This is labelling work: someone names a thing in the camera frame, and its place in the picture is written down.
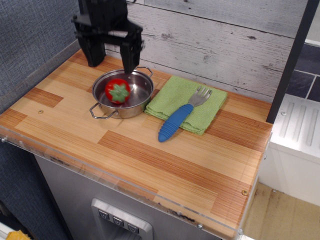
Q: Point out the silver dispenser button panel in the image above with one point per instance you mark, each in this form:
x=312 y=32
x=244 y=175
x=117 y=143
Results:
x=115 y=224

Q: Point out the white toy sink counter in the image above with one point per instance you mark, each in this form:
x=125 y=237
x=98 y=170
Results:
x=291 y=161

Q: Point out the yellow object at corner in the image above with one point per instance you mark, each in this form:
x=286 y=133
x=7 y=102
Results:
x=17 y=235

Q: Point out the black right frame post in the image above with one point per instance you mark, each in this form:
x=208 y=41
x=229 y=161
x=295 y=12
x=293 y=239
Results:
x=299 y=41

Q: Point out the small steel pan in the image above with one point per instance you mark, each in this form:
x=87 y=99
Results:
x=141 y=86

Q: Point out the steel toy fridge cabinet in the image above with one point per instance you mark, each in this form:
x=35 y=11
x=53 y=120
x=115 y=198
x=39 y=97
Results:
x=73 y=191

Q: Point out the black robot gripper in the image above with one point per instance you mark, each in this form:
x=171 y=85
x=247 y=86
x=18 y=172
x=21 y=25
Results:
x=106 y=21

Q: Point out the blue handled metal fork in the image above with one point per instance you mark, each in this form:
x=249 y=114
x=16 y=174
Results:
x=172 y=124

